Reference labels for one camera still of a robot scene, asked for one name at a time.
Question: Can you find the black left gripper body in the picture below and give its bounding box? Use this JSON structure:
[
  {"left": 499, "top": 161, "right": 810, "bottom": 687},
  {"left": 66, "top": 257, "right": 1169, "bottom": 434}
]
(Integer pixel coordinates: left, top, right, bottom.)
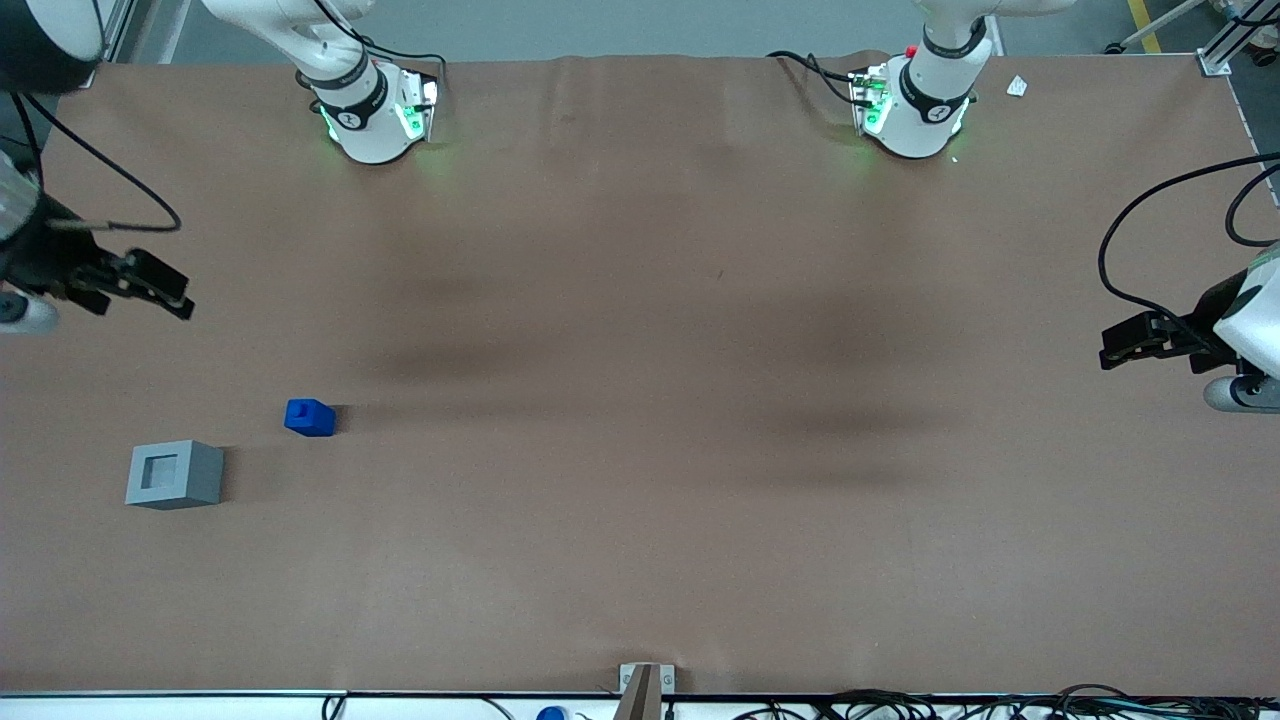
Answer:
[{"left": 1163, "top": 267, "right": 1253, "bottom": 377}]

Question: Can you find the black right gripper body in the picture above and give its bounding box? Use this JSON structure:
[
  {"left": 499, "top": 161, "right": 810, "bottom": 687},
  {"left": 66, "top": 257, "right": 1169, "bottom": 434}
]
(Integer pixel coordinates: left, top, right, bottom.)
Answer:
[{"left": 0, "top": 195, "right": 133, "bottom": 315}]

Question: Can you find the blue plastic part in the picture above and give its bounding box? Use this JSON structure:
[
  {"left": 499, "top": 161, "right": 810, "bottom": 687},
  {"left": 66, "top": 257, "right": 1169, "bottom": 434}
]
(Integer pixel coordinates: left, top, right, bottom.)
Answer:
[{"left": 284, "top": 398, "right": 337, "bottom": 438}]

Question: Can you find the gray square base block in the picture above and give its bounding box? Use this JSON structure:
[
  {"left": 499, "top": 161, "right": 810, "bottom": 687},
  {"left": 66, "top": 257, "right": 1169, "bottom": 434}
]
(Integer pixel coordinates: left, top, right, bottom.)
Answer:
[{"left": 125, "top": 440, "right": 225, "bottom": 511}]

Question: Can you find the yellow floor tape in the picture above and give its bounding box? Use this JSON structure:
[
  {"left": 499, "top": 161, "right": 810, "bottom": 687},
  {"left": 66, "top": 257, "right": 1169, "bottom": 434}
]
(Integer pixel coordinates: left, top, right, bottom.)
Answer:
[{"left": 1127, "top": 0, "right": 1163, "bottom": 55}]

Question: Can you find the brown table cover mat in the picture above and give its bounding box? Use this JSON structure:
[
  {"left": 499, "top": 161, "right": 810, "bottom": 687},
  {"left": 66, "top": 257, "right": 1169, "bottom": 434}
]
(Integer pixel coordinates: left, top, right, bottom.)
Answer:
[{"left": 0, "top": 50, "right": 1280, "bottom": 697}]

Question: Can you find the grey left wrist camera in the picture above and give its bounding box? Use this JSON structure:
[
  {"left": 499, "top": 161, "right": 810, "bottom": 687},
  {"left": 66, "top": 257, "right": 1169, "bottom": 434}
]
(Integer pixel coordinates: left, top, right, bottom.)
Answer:
[{"left": 1203, "top": 374, "right": 1280, "bottom": 414}]

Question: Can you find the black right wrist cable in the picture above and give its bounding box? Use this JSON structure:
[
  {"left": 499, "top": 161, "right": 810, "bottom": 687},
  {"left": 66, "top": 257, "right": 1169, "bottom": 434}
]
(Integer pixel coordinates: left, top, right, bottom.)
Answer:
[{"left": 8, "top": 92, "right": 183, "bottom": 234}]

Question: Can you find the long black left wrist cable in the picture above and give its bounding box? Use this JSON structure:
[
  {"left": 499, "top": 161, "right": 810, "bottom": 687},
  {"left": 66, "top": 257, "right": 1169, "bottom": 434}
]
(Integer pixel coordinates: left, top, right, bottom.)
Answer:
[{"left": 1097, "top": 152, "right": 1280, "bottom": 331}]

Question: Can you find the short black left wrist cable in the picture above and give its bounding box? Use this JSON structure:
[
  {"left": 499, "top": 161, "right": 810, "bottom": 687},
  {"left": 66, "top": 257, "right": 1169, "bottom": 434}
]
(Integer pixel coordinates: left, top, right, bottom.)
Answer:
[{"left": 1225, "top": 163, "right": 1280, "bottom": 248}]

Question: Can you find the aluminium frame profile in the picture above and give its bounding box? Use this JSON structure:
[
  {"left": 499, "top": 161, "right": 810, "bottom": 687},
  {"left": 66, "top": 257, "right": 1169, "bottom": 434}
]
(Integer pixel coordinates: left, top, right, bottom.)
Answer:
[
  {"left": 1196, "top": 14, "right": 1280, "bottom": 78},
  {"left": 98, "top": 0, "right": 141, "bottom": 63}
]

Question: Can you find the black cable bundle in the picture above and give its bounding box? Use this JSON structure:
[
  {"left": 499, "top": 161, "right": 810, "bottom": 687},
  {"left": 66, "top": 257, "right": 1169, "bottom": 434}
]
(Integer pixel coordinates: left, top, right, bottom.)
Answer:
[{"left": 730, "top": 684, "right": 1280, "bottom": 720}]

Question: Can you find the black left base cable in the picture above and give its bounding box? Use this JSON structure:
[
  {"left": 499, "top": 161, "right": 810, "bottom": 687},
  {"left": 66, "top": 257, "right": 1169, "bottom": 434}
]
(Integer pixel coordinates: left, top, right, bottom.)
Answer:
[{"left": 766, "top": 50, "right": 869, "bottom": 105}]

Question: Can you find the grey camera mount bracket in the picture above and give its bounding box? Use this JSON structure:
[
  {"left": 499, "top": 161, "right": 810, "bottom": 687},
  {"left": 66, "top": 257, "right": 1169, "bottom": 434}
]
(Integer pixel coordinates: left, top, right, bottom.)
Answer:
[{"left": 618, "top": 662, "right": 677, "bottom": 720}]

